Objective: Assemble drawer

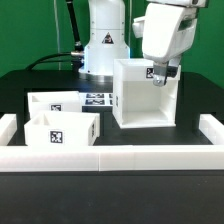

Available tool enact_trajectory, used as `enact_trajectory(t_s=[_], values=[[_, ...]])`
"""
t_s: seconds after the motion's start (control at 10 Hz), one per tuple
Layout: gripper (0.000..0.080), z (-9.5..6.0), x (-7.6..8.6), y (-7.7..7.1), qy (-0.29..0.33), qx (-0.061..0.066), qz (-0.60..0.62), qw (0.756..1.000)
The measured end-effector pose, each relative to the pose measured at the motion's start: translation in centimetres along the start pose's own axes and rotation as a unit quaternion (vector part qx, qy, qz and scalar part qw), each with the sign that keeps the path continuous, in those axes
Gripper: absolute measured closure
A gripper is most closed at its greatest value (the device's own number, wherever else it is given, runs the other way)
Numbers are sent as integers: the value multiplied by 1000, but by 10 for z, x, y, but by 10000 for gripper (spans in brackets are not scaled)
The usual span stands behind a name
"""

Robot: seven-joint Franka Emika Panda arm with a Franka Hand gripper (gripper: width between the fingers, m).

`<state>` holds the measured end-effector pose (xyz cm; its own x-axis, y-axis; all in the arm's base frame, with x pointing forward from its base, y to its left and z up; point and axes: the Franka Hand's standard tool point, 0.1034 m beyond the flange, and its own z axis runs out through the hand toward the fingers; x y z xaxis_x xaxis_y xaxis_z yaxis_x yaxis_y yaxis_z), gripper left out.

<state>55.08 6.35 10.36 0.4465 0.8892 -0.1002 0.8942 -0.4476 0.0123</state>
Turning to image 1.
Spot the white drawer tray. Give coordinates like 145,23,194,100
27,91,82,118
24,111,100,147

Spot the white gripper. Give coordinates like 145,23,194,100
132,0,208,87

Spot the grey thin cable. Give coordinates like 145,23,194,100
53,0,62,71

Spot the white marker sheet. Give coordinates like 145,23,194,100
80,93,113,107

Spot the white front drawer tray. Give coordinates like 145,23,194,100
24,111,100,147

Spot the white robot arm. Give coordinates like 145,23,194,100
79,0,208,86

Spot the black cable bundle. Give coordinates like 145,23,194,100
25,0,84,72

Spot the white fence wall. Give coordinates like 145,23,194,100
0,114,224,172

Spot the white drawer cabinet box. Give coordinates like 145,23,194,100
112,59,181,129

